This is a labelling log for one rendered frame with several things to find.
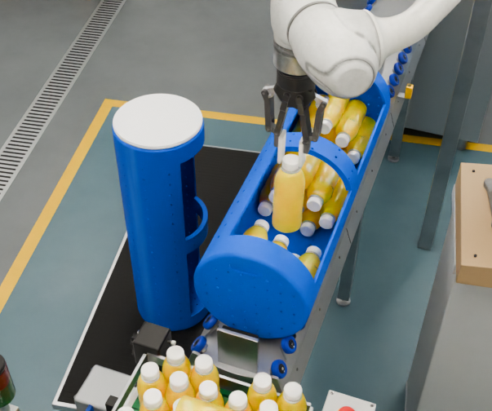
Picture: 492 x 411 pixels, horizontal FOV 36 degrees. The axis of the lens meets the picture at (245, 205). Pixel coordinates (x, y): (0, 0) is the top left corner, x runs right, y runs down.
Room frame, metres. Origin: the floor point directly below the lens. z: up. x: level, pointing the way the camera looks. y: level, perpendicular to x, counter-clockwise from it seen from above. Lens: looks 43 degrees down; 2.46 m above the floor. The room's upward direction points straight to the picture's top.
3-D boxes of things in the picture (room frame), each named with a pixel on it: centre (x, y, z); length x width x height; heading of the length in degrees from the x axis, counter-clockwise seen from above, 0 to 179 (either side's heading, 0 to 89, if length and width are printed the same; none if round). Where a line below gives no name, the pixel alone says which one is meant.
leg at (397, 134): (2.96, -0.74, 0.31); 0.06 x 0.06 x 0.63; 70
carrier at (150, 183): (1.90, 0.27, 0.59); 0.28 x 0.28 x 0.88
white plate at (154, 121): (1.90, 0.27, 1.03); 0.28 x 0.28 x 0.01
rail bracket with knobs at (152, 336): (1.10, 0.22, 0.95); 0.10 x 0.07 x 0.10; 70
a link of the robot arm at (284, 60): (1.22, -0.09, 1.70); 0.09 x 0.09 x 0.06
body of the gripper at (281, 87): (1.22, -0.09, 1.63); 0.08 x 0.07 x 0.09; 70
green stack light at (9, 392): (0.84, 0.48, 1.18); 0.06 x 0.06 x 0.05
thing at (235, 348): (1.08, 0.01, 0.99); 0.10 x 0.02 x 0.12; 70
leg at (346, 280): (2.04, -0.41, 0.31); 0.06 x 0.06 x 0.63; 70
